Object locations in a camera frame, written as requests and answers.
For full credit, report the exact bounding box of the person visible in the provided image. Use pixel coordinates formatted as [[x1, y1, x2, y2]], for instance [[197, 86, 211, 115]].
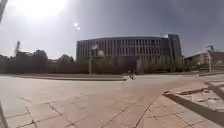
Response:
[[127, 69, 135, 81]]

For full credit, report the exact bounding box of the curved glass-fronted building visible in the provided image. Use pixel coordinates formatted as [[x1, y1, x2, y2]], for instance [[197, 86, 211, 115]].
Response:
[[75, 33, 184, 72]]

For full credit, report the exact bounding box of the row of bushes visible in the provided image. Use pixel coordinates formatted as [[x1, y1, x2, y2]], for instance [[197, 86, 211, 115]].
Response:
[[75, 59, 185, 74]]

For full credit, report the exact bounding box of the long low planter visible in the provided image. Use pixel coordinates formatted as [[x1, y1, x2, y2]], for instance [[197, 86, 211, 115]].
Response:
[[18, 73, 129, 82]]

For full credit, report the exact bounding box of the grey paved plaza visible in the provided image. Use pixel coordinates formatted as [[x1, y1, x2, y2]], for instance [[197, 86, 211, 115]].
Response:
[[0, 72, 224, 128]]

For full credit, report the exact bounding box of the row of trees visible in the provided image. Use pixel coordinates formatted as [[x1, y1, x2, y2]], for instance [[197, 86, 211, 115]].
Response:
[[0, 49, 77, 75]]

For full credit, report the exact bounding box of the building under construction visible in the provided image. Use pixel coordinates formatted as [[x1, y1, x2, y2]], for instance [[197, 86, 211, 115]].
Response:
[[183, 44, 224, 71]]

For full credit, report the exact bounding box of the construction crane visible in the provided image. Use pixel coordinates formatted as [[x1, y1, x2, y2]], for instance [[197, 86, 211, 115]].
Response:
[[13, 40, 22, 56]]

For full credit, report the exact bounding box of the pale pole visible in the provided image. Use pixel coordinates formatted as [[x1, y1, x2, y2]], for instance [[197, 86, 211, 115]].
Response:
[[207, 49, 213, 73]]

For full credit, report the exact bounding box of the low raised planter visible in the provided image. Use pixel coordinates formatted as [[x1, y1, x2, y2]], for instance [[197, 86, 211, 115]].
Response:
[[197, 71, 224, 77]]

